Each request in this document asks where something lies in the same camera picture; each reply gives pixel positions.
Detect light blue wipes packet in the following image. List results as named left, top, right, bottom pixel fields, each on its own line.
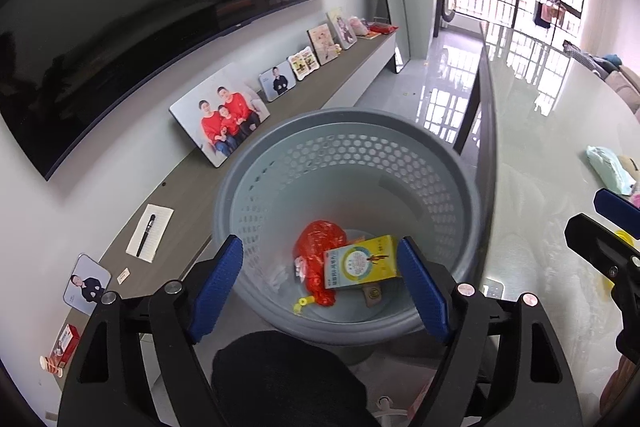
left=586, top=146, right=636, bottom=196

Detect beige fluffy pouch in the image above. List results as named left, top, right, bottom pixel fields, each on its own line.
left=618, top=155, right=640, bottom=182

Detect yellow medicine box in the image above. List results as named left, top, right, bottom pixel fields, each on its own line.
left=324, top=235, right=399, bottom=289

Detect red plastic bag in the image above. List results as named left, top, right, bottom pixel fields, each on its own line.
left=294, top=220, right=347, bottom=308

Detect yellow plastic lid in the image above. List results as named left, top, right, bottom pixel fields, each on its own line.
left=614, top=229, right=639, bottom=254

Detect pink snack wrapper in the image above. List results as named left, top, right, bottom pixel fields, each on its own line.
left=362, top=283, right=382, bottom=308

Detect white paper ball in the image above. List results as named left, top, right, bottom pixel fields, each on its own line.
left=266, top=265, right=291, bottom=293

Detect grey perforated trash basket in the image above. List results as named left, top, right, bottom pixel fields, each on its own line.
left=213, top=108, right=480, bottom=347

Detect person right hand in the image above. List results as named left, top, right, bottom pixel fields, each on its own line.
left=599, top=355, right=636, bottom=415

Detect grey TV console shelf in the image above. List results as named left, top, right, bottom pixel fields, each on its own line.
left=49, top=31, right=399, bottom=388

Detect white paper with pen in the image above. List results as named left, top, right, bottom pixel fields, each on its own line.
left=126, top=204, right=174, bottom=263

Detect portrait photo on shelf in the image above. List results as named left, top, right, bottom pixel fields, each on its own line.
left=63, top=254, right=112, bottom=315

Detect grey sectional sofa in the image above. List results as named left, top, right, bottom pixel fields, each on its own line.
left=604, top=65, right=640, bottom=117

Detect red small box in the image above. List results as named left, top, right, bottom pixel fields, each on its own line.
left=50, top=324, right=80, bottom=369

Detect family photo red clothes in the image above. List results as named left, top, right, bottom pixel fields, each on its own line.
left=169, top=64, right=270, bottom=168

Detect small portrait photo dark suit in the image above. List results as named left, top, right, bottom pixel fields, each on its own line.
left=258, top=61, right=296, bottom=102

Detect red packet on shelf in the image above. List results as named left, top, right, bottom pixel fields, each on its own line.
left=369, top=22, right=399, bottom=35

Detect baby photo canvas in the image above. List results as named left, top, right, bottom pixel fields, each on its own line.
left=307, top=23, right=340, bottom=66

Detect scalloped frame photo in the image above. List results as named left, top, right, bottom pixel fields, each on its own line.
left=288, top=46, right=320, bottom=81

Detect child photo frame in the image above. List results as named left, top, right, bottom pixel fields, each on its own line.
left=326, top=8, right=357, bottom=50

